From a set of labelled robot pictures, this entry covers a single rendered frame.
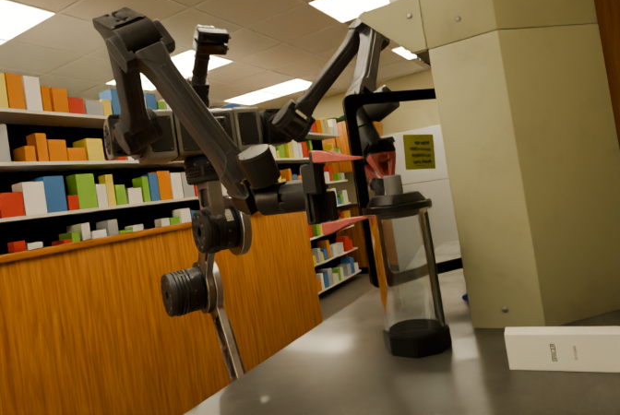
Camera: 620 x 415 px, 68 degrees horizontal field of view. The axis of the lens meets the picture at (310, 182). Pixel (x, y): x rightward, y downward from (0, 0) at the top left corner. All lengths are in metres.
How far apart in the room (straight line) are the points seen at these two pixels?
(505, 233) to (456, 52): 0.30
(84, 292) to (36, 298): 0.23
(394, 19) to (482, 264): 0.44
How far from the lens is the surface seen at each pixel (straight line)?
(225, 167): 0.88
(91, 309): 2.58
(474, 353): 0.74
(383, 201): 0.70
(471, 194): 0.80
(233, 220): 1.52
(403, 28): 0.86
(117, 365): 2.70
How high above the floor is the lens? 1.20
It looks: 1 degrees up
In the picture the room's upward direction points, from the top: 9 degrees counter-clockwise
